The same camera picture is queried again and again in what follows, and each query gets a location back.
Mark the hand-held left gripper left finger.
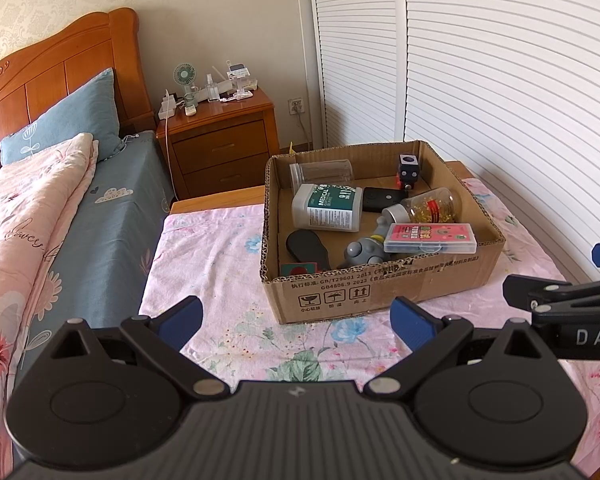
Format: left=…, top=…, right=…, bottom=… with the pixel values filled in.
left=50, top=296, right=231, bottom=402

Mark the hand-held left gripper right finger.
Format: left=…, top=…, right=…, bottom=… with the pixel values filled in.
left=362, top=296, right=557, bottom=396

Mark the cardboard box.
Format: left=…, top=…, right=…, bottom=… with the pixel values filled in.
left=260, top=140, right=507, bottom=325

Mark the clear case with pink card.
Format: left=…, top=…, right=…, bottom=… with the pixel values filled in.
left=383, top=222, right=479, bottom=256

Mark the grey rubber animal toy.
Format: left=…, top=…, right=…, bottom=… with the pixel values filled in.
left=344, top=212, right=396, bottom=269

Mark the glass jar with yellow contents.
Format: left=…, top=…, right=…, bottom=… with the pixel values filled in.
left=382, top=187, right=464, bottom=226

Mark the red green small box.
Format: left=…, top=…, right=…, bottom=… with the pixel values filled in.
left=280, top=261, right=317, bottom=279

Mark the correction tape dispenser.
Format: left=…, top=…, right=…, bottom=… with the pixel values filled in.
left=286, top=229, right=334, bottom=267

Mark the white plastic bottle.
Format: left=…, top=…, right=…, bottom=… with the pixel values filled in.
left=291, top=183, right=364, bottom=234

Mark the pink floral cloth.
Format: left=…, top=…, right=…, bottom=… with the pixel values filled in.
left=137, top=177, right=600, bottom=466

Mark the blue bedsheet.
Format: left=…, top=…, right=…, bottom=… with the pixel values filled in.
left=12, top=130, right=176, bottom=391

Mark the clear plastic cup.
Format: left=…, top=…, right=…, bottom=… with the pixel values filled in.
left=289, top=159, right=355, bottom=196

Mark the wooden nightstand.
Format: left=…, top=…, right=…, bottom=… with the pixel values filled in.
left=156, top=85, right=281, bottom=201

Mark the pink floral quilt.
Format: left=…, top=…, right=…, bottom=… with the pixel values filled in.
left=0, top=132, right=100, bottom=480

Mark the white louvered wardrobe door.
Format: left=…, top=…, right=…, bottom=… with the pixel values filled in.
left=307, top=0, right=406, bottom=154
left=404, top=0, right=600, bottom=286

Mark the white power strip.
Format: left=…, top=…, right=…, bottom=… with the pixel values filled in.
left=158, top=91, right=187, bottom=120

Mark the large blue pillow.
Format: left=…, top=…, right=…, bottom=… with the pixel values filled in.
left=0, top=67, right=126, bottom=166

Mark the small green desk fan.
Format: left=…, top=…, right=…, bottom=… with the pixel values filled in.
left=173, top=62, right=199, bottom=109

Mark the white phone stand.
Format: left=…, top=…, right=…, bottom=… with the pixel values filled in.
left=225, top=60, right=254, bottom=97

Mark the wooden headboard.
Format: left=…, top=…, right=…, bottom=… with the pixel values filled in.
left=0, top=7, right=156, bottom=171

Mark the white power cable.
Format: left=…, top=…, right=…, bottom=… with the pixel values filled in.
left=157, top=115, right=176, bottom=216

